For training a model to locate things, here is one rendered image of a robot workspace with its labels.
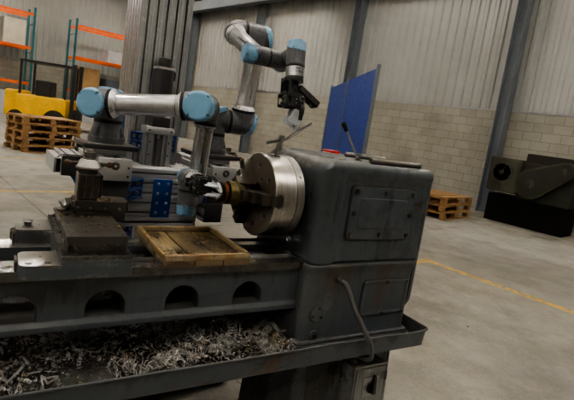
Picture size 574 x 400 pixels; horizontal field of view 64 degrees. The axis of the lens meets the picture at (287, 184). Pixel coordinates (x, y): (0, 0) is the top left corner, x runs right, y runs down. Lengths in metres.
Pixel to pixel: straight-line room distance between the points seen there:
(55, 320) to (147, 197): 0.84
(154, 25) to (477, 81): 10.83
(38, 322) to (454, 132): 11.69
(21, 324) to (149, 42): 1.37
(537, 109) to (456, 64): 2.37
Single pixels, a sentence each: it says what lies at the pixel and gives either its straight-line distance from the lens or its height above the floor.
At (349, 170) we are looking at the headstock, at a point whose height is 1.22.
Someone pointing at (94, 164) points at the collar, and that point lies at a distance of 1.60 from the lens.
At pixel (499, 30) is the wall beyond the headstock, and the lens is 12.69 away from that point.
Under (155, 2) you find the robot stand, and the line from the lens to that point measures 2.37.
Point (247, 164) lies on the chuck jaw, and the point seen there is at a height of 1.18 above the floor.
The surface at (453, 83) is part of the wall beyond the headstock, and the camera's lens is 12.83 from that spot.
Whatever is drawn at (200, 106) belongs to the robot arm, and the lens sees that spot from 1.83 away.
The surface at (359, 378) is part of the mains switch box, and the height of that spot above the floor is 0.40.
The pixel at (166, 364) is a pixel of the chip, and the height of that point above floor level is 0.57.
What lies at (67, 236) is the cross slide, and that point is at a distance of 1.39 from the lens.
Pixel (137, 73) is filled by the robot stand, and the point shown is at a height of 1.48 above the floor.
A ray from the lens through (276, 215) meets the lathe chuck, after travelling 1.64.
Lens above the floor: 1.36
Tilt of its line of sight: 7 degrees down
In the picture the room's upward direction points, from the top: 9 degrees clockwise
